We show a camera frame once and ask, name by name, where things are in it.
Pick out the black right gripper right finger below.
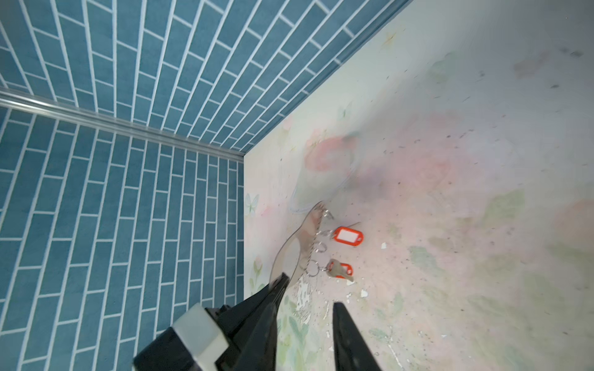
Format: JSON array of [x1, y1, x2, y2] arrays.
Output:
[[333, 302, 381, 371]]

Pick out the key with red tag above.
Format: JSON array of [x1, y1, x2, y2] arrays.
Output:
[[325, 259, 354, 282]]

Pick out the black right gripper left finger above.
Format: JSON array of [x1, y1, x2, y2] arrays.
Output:
[[206, 273, 289, 370]]

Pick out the silver keyring on strip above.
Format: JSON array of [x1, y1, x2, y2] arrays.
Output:
[[313, 241, 327, 253]]

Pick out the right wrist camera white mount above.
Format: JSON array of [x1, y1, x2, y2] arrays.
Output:
[[131, 303, 230, 371]]

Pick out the aluminium corner post left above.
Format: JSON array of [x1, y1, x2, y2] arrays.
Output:
[[1, 87, 244, 163]]

